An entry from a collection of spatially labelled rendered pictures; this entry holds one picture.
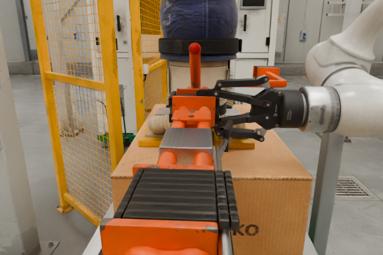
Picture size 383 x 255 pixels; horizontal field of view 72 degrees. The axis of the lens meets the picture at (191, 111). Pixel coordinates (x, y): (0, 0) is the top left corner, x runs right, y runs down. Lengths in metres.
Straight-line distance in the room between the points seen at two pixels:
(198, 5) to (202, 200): 0.54
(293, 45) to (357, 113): 9.29
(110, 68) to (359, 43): 0.94
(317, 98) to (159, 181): 0.37
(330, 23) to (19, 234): 9.79
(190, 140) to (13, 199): 1.40
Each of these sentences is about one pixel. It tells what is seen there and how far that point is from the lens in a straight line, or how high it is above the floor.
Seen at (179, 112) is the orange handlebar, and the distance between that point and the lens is 0.44.
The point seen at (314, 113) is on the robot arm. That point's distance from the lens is 0.53.
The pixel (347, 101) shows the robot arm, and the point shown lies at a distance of 0.55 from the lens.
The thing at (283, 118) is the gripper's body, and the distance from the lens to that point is 0.52.
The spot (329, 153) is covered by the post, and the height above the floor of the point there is 0.79.
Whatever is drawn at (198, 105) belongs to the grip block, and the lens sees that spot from 0.50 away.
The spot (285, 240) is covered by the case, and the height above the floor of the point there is 0.80.
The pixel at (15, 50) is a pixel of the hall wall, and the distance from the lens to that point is 11.28.
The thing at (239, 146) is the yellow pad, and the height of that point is 0.96.
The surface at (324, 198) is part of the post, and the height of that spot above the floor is 0.60.
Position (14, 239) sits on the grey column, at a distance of 1.80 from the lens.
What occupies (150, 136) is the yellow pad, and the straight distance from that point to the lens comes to 0.69.
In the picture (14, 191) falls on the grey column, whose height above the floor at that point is 0.47.
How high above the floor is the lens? 1.21
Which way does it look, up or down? 15 degrees down
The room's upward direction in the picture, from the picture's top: straight up
